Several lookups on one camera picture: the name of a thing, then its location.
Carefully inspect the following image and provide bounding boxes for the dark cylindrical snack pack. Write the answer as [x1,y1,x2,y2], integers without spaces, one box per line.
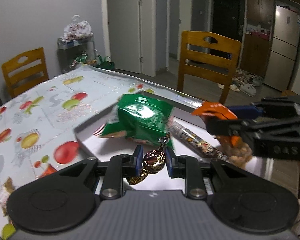
[168,120,228,161]

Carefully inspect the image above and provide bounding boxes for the clear bag of biscuits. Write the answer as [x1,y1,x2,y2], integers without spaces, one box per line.
[216,135,253,169]

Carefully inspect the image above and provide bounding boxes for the gold brown candy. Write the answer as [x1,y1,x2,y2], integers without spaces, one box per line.
[127,132,171,185]

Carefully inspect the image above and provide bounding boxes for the green snack bag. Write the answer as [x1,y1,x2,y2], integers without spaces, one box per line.
[100,94,173,147]

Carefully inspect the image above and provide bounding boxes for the orange snack bar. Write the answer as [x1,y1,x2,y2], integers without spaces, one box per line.
[39,164,57,178]

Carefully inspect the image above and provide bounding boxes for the grey shallow tray box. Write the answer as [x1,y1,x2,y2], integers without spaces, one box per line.
[72,90,274,196]

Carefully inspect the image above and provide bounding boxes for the shoes on floor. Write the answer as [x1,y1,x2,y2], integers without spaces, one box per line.
[230,69,263,97]

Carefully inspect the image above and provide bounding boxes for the silver refrigerator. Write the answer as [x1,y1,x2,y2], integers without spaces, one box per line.
[264,5,300,91]

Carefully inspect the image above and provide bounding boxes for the wooden chair at right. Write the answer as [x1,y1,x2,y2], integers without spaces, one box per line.
[177,31,241,104]

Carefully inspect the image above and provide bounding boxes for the wooden chair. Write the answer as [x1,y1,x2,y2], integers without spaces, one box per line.
[177,31,241,104]
[1,47,49,98]

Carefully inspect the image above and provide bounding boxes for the fruit pattern tablecloth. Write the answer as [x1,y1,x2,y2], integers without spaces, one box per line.
[0,64,200,235]

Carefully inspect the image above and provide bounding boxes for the green bag on floor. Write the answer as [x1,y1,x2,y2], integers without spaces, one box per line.
[96,55,115,70]

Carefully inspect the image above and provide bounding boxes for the brown pastry packet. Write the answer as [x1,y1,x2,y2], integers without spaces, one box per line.
[0,177,15,217]

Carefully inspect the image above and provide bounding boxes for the metal shelf rack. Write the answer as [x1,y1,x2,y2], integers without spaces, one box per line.
[57,34,97,74]

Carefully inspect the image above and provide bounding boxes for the wooden chair at back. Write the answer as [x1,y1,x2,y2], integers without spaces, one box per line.
[1,47,49,98]

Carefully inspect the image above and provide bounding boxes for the white plastic bag on rack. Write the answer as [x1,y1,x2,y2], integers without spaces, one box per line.
[62,15,92,42]

